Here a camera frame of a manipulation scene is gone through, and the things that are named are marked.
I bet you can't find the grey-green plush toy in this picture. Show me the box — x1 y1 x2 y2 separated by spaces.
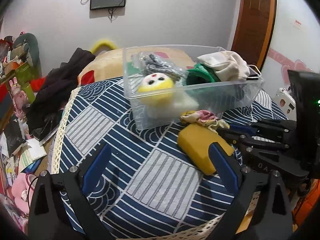
10 33 40 67

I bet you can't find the white sock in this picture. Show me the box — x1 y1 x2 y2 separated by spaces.
197 51 250 81

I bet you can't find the grey knitted item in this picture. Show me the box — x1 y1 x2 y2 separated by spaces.
131 52 188 82

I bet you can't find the white foam block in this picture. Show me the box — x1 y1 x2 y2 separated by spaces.
147 92 199 119

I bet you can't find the brown wooden door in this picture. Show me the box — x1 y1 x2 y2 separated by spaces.
231 0 277 70

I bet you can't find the green cardboard box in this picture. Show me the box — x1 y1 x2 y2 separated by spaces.
15 62 39 86

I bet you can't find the yellow sponge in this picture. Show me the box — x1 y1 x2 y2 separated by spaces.
177 124 234 176

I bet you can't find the clear plastic storage box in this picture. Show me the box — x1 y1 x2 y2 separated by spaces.
123 45 264 130

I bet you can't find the pink rabbit doll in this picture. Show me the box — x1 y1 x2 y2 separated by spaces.
9 77 28 107

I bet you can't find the black clothes pile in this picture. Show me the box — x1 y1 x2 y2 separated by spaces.
26 48 95 134

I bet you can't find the green knitted cloth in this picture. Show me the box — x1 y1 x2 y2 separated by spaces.
185 63 221 86

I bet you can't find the blue patterned tablecloth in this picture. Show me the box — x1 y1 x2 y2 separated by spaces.
51 76 288 239

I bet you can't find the pink heart decoration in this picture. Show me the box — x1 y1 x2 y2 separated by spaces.
281 60 313 85

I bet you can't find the floral fabric scrunchie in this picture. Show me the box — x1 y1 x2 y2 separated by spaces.
180 110 230 133

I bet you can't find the yellow curved pillow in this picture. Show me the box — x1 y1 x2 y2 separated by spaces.
90 39 118 54

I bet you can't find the pink plush toy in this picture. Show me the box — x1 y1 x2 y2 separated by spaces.
11 172 37 215

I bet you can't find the yellow plush chick toy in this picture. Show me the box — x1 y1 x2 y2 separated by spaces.
137 73 175 106

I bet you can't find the white sticker-covered appliance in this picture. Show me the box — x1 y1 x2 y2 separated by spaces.
273 88 297 121

